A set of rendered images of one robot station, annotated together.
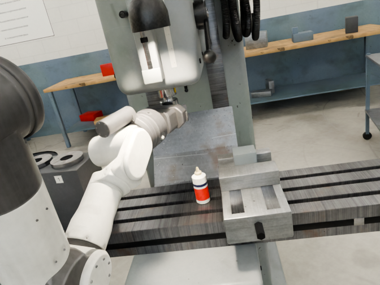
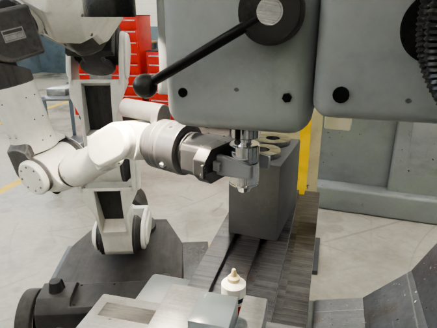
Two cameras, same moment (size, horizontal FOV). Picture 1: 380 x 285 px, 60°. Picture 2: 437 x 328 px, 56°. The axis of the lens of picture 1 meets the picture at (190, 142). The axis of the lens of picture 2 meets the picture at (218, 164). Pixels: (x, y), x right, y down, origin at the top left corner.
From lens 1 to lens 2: 1.03 m
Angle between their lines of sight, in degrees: 89
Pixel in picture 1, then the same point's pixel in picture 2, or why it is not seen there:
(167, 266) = not seen: hidden behind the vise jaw
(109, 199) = (82, 156)
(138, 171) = (95, 156)
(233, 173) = (172, 299)
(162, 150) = (420, 275)
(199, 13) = (240, 8)
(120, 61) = not seen: hidden behind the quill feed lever
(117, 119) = (132, 107)
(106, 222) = (70, 166)
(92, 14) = not seen: outside the picture
